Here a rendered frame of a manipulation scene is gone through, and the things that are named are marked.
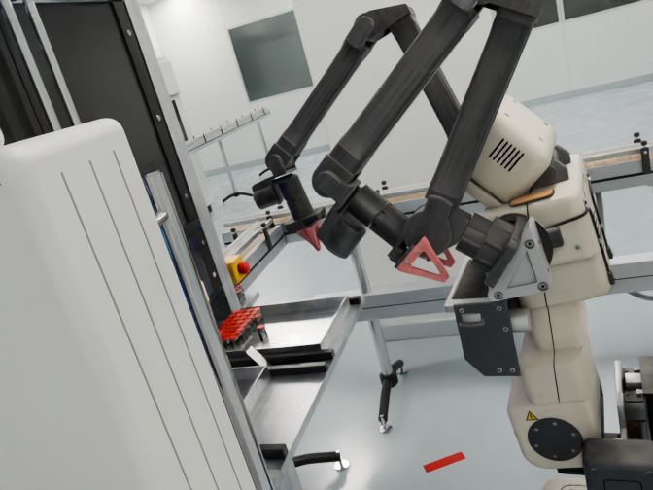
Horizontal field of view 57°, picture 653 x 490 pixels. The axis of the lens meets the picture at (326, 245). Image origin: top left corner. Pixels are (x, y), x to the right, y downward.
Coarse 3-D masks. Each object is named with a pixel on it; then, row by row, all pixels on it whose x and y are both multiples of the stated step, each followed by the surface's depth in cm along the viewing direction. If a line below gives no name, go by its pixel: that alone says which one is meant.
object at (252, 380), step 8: (232, 368) 142; (240, 368) 142; (248, 368) 141; (256, 368) 141; (264, 368) 138; (240, 376) 143; (248, 376) 142; (256, 376) 141; (264, 376) 138; (240, 384) 141; (248, 384) 140; (256, 384) 133; (264, 384) 137; (248, 392) 130; (256, 392) 133; (248, 400) 129; (256, 400) 132; (248, 408) 129
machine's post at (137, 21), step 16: (128, 0) 154; (128, 16) 154; (144, 32) 159; (144, 48) 158; (160, 80) 162; (160, 96) 161; (176, 128) 166; (176, 144) 165; (192, 176) 170; (192, 192) 169; (208, 224) 174; (208, 240) 173; (224, 272) 179; (224, 288) 178; (224, 304) 179
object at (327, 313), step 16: (272, 304) 174; (288, 304) 172; (304, 304) 171; (320, 304) 169; (336, 304) 168; (272, 320) 171; (288, 320) 169; (304, 320) 166; (320, 320) 163; (336, 320) 155; (256, 336) 164; (272, 336) 161; (288, 336) 159; (304, 336) 156; (320, 336) 154; (240, 352) 151; (272, 352) 148; (288, 352) 147
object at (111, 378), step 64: (0, 192) 45; (64, 192) 48; (128, 192) 58; (0, 256) 47; (64, 256) 47; (128, 256) 56; (0, 320) 49; (64, 320) 48; (128, 320) 53; (192, 320) 66; (0, 384) 51; (64, 384) 50; (128, 384) 51; (192, 384) 63; (0, 448) 53; (64, 448) 52; (128, 448) 52; (192, 448) 60
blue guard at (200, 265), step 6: (198, 228) 170; (192, 234) 166; (204, 234) 172; (192, 240) 166; (192, 246) 165; (198, 246) 168; (192, 252) 165; (198, 252) 168; (192, 258) 164; (198, 258) 167; (198, 264) 167; (204, 264) 169; (198, 270) 166; (204, 270) 169; (204, 276) 169; (204, 282) 168; (210, 282) 171; (210, 288) 171; (210, 294) 170
